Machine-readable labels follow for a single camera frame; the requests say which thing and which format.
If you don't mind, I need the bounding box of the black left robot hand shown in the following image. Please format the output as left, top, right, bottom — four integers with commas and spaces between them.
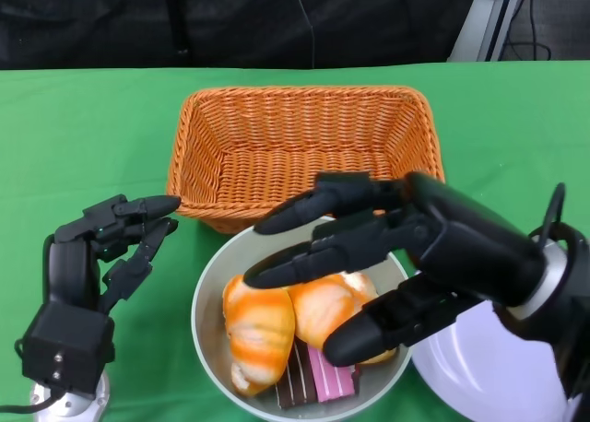
43, 193, 182, 317

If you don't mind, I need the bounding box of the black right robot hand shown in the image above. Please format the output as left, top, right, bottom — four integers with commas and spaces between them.
243, 170, 548, 368

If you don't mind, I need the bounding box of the pale twisted bread orange glaze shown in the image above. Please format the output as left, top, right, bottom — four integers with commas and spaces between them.
288, 268, 398, 366

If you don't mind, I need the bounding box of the grey-green round bowl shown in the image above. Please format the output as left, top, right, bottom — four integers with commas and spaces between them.
191, 217, 414, 418

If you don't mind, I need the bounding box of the brown and pink layered cake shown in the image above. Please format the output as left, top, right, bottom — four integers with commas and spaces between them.
275, 338, 364, 412

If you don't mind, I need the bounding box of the orange ring-shaped bread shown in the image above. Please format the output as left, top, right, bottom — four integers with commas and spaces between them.
222, 274, 297, 399

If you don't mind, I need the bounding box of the lavender round plate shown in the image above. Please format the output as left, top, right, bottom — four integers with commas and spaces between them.
409, 299, 571, 422

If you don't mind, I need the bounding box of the orange wicker basket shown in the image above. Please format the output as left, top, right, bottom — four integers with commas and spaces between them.
165, 86, 447, 237

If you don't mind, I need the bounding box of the green tablecloth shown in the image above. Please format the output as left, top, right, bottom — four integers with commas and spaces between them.
0, 58, 590, 422

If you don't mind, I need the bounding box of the black backdrop curtain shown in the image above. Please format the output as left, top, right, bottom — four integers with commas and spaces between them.
0, 0, 480, 71

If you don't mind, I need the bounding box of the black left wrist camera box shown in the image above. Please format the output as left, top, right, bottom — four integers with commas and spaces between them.
20, 299, 116, 391

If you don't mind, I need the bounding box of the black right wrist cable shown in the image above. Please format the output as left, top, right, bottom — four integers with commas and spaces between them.
528, 182, 568, 248

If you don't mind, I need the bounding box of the black left wrist camera cable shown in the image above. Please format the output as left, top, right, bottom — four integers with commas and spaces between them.
0, 387, 64, 416

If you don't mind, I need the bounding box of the aluminium frame stand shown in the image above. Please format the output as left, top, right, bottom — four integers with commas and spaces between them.
446, 0, 526, 63

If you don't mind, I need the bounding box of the black floor cable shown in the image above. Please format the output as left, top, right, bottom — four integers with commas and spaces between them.
504, 0, 552, 62

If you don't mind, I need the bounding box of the thin black hanging cable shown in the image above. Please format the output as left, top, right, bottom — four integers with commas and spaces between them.
293, 0, 317, 71

